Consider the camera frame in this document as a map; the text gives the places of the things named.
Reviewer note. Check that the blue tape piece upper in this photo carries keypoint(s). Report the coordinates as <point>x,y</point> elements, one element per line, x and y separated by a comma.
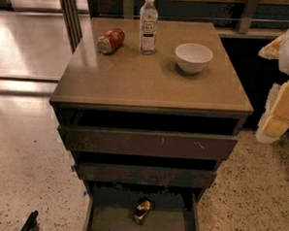
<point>73,168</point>

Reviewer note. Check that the metal window frame post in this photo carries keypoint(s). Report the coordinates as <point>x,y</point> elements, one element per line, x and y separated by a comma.
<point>72,21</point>

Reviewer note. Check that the white ceramic bowl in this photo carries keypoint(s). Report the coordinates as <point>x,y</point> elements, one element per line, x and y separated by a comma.
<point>193,58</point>

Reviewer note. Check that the blue tape piece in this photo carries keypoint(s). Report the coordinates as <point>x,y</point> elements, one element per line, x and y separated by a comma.
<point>85,193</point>
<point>73,168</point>

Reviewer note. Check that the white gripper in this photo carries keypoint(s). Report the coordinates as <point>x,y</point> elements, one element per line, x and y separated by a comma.
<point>275,117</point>

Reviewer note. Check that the orange soda can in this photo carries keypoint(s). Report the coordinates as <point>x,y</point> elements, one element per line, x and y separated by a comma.
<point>141,210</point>

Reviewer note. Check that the blue tape piece lower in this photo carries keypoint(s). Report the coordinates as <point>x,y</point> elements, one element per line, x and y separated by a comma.
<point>85,193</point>

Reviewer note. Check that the background railing ledge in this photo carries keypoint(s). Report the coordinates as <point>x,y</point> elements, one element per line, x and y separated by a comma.
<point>247,18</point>

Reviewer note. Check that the middle drawer front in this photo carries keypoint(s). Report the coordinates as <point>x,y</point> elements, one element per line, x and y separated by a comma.
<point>145,175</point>

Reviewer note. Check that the clear plastic water bottle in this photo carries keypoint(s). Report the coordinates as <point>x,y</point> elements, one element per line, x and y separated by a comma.
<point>148,27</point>

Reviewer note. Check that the grey drawer cabinet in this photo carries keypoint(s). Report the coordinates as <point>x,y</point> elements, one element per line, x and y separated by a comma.
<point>126,90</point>

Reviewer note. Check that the red soda can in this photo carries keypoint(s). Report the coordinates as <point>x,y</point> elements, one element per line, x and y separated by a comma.
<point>110,40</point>

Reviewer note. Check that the open bottom drawer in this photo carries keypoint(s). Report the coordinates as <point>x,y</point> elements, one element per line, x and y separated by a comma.
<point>112,209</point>

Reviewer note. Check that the top drawer front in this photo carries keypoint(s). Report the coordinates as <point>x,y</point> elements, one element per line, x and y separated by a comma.
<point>147,143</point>

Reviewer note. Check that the black object on floor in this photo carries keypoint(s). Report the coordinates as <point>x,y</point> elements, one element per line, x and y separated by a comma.
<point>31,222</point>

